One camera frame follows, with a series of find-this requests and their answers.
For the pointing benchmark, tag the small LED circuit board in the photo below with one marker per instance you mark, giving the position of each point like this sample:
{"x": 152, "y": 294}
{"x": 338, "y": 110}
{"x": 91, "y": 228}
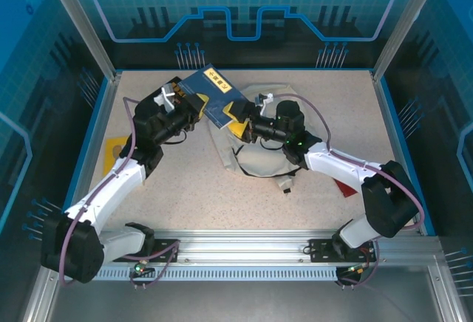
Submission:
{"x": 356, "y": 269}
{"x": 141, "y": 267}

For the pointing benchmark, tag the long aluminium mounting rail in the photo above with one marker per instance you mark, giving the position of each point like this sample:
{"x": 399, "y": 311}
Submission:
{"x": 240, "y": 248}

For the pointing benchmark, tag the large yellow illustrated book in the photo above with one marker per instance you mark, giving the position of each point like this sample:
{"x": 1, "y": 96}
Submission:
{"x": 111, "y": 148}

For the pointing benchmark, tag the aluminium table side rail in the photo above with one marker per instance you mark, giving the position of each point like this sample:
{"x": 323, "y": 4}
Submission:
{"x": 394, "y": 144}
{"x": 97, "y": 144}

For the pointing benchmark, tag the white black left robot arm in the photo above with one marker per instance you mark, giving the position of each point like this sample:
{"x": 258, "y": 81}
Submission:
{"x": 111, "y": 189}

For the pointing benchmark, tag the red flat booklet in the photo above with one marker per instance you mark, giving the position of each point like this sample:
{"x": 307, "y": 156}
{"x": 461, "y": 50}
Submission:
{"x": 349, "y": 189}

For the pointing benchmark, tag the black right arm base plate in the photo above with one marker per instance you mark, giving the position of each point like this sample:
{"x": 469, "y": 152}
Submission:
{"x": 321, "y": 250}

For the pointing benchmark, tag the black book yellow title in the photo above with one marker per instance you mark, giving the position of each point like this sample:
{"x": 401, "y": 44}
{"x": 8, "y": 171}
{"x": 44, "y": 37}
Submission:
{"x": 180, "y": 80}

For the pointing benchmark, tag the blue book yellow label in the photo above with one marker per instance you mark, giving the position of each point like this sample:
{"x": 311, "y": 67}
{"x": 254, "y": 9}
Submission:
{"x": 218, "y": 93}

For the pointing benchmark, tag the cream canvas backpack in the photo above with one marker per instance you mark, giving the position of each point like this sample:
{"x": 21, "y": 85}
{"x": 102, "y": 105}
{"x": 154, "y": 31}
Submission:
{"x": 258, "y": 163}

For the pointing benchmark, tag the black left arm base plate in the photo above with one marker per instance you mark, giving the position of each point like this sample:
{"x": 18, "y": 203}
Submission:
{"x": 166, "y": 250}

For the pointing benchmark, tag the aluminium frame post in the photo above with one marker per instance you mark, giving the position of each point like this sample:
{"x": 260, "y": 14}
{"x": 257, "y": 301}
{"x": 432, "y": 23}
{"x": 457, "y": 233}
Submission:
{"x": 79, "y": 15}
{"x": 403, "y": 23}

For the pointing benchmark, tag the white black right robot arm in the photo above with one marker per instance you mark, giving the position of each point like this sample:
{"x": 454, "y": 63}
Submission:
{"x": 332, "y": 163}

